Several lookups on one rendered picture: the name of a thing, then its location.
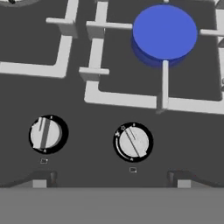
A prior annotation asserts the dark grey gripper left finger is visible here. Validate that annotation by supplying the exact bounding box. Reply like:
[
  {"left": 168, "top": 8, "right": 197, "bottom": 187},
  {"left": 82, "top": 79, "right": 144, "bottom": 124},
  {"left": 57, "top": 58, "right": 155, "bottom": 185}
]
[{"left": 0, "top": 171, "right": 59, "bottom": 189}]

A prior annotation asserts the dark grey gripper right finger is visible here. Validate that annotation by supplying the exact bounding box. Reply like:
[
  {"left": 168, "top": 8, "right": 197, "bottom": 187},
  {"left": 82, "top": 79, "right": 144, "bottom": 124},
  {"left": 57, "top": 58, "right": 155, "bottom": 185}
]
[{"left": 166, "top": 170, "right": 224, "bottom": 189}]

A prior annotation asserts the white stove knob with bar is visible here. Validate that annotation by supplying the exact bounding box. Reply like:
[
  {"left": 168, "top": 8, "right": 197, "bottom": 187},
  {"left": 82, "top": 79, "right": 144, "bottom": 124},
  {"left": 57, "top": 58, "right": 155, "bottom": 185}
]
[{"left": 28, "top": 114, "right": 70, "bottom": 156}]

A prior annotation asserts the white stove knob with line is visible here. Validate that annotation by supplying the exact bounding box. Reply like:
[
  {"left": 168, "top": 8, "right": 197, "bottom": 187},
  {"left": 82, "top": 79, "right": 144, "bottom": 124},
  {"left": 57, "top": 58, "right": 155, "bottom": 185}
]
[{"left": 112, "top": 122, "right": 155, "bottom": 164}]

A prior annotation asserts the dark grey stove hob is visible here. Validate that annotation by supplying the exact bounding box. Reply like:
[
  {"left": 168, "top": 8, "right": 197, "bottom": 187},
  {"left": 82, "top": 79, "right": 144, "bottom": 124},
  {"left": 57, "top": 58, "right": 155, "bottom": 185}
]
[{"left": 0, "top": 0, "right": 224, "bottom": 189}]

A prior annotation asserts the blue burner flame disc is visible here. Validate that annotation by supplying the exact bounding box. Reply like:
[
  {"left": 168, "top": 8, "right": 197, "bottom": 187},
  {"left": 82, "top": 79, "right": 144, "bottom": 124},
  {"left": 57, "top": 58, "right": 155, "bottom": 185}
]
[{"left": 130, "top": 3, "right": 199, "bottom": 69}]

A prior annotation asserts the pale grey hob grate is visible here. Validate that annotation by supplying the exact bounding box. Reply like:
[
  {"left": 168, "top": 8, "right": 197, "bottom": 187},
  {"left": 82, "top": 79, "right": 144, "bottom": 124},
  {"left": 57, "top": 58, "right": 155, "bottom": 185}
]
[
  {"left": 78, "top": 0, "right": 224, "bottom": 116},
  {"left": 0, "top": 0, "right": 81, "bottom": 80}
]

